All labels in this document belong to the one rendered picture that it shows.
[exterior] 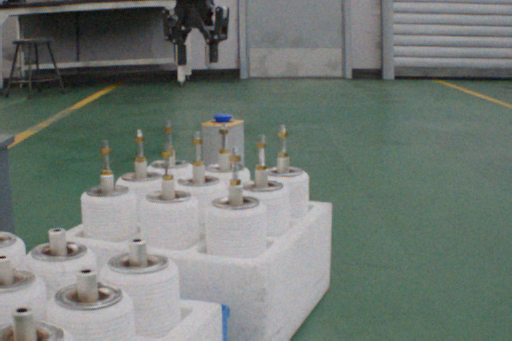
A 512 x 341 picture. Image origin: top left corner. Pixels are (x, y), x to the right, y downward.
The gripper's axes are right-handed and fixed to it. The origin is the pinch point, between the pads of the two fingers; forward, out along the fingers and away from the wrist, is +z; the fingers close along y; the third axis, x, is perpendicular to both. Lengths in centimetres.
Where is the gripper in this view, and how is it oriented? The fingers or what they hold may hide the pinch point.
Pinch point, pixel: (195, 58)
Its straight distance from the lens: 125.6
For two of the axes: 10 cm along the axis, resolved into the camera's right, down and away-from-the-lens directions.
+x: 6.3, -1.7, 7.5
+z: 0.2, 9.8, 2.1
